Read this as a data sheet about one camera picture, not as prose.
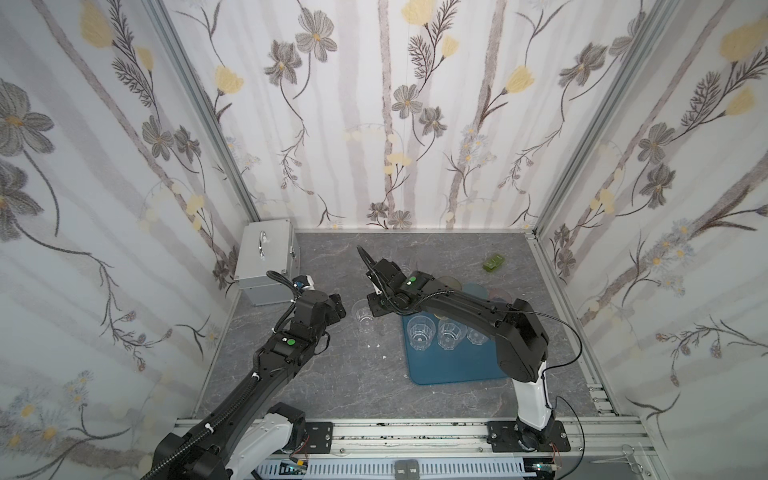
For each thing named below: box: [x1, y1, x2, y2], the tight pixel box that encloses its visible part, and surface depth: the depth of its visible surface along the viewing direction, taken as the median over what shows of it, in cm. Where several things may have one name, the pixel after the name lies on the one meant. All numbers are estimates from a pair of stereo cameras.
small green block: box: [483, 255, 503, 271], surface depth 110 cm
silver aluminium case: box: [234, 218, 301, 307], surface depth 95 cm
